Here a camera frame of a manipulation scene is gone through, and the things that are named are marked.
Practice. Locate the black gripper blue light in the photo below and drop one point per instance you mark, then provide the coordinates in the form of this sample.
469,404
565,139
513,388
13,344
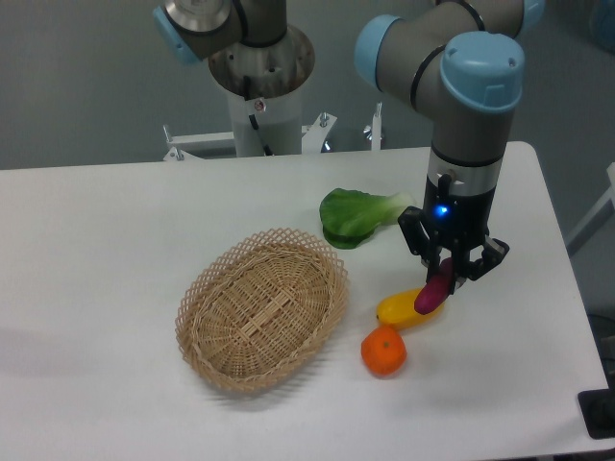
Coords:
458,220

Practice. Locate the purple sweet potato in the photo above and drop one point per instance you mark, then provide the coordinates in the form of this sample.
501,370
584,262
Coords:
436,290

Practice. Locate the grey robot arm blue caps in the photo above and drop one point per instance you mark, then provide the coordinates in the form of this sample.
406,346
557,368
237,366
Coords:
459,64

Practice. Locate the woven wicker basket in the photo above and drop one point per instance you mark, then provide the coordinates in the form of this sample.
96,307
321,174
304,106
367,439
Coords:
262,310

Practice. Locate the yellow mango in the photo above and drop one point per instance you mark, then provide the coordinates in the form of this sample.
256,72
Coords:
398,311

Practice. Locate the green bok choy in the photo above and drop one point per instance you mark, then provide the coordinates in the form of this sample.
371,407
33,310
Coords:
350,217

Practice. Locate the orange tangerine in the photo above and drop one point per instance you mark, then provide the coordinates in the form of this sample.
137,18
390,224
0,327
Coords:
383,351

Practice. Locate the black device at table edge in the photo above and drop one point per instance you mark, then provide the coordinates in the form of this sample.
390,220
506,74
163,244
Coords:
597,409

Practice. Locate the white frame at right edge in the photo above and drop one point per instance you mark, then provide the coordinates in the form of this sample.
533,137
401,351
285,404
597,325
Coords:
597,215

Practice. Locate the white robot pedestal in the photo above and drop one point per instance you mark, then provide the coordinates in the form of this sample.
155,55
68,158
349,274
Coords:
268,81

